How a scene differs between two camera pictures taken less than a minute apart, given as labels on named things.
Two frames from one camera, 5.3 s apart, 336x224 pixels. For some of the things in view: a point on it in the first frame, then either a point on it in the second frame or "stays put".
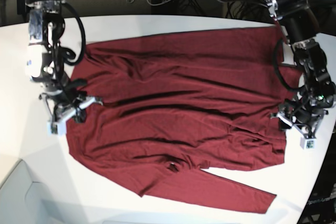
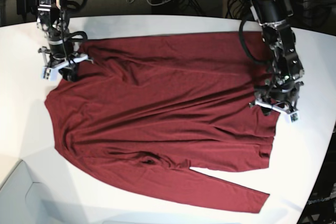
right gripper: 306,107 → 283,88
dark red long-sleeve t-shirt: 172,105 stays put
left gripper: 67,99 → 63,57
